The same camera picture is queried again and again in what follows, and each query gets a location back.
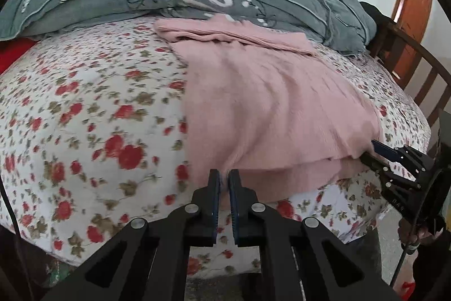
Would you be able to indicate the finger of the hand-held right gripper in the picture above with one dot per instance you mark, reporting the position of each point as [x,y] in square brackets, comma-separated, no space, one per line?
[385,149]
[378,167]

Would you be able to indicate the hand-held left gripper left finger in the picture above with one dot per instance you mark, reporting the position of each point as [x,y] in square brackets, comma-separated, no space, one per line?
[215,213]

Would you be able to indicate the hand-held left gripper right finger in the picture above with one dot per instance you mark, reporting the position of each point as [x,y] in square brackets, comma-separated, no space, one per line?
[234,213]

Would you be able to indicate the pink knit garment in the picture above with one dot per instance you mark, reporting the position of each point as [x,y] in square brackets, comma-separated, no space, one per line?
[274,103]

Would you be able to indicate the person's right hand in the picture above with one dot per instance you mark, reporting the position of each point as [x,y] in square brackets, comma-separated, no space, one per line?
[428,236]

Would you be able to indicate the dark cloth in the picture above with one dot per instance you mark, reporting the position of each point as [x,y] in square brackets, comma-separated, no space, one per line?
[373,22]

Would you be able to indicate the orange wooden door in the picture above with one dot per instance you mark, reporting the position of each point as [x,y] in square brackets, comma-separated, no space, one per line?
[415,4]

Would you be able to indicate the floral bed sheet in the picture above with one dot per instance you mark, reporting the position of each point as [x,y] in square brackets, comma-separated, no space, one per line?
[88,103]

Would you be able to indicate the red cloth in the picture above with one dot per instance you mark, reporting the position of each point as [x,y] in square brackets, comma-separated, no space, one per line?
[14,54]

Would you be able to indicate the dark wooden bed frame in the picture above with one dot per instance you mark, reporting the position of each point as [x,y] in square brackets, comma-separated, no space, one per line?
[428,75]

